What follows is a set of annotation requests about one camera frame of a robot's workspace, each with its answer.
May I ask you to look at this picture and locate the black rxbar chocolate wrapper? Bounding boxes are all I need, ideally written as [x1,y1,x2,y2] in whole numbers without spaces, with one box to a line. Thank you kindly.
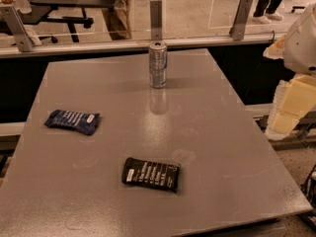
[121,157,180,193]

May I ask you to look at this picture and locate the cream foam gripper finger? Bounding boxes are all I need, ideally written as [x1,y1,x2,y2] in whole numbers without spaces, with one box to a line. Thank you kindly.
[265,74,316,140]
[263,37,285,59]

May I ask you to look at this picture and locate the person in black trousers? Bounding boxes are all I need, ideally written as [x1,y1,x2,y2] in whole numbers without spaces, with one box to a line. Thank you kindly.
[253,0,283,24]

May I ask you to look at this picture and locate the person in tan trousers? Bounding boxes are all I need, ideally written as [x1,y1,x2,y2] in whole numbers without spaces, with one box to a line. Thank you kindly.
[102,0,131,40]

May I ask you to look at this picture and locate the blue rxbar wrapper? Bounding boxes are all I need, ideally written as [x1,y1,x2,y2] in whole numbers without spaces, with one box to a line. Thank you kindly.
[44,110,100,135]

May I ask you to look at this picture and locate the right metal bracket post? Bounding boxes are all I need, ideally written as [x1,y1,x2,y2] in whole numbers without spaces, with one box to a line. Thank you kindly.
[229,0,253,40]

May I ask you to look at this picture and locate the black office desk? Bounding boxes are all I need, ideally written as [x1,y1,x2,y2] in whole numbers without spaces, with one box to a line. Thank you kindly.
[0,0,121,43]

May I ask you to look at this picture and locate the left metal bracket post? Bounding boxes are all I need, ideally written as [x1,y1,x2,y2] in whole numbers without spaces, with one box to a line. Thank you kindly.
[0,4,33,52]

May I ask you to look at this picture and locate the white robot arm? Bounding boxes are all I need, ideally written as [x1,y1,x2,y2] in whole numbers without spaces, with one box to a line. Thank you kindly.
[264,3,316,140]

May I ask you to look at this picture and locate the metal bracket post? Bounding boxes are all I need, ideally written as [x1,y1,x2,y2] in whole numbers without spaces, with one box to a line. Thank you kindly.
[150,0,162,40]
[229,0,253,40]
[0,4,33,52]

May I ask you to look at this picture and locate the middle metal bracket post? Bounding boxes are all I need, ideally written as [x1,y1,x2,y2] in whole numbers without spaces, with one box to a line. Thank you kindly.
[150,0,162,40]

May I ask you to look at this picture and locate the metal guard rail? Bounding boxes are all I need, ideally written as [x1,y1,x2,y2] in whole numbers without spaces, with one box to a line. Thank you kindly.
[0,32,284,59]

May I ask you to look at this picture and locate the silver redbull can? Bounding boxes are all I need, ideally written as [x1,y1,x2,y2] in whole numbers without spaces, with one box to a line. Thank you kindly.
[149,40,167,88]

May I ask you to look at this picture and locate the black cables at right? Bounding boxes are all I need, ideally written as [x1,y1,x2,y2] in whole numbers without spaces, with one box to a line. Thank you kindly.
[297,164,316,232]

